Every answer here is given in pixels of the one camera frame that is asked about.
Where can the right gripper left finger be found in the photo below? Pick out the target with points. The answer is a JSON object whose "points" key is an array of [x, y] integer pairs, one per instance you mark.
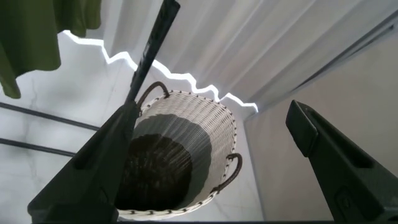
{"points": [[90, 177]]}

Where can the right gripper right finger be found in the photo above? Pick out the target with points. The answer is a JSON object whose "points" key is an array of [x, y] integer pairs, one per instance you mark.
{"points": [[351, 180]]}

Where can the green t-shirt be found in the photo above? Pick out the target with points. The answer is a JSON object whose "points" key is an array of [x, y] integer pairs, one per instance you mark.
{"points": [[31, 37]]}

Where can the white laundry basket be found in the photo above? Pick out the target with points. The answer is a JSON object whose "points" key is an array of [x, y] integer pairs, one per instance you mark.
{"points": [[199, 118]]}

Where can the black clothes rack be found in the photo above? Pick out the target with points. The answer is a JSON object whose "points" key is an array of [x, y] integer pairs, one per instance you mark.
{"points": [[155, 40]]}

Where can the white curtain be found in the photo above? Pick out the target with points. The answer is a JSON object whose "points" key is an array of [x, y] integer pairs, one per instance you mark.
{"points": [[233, 46]]}

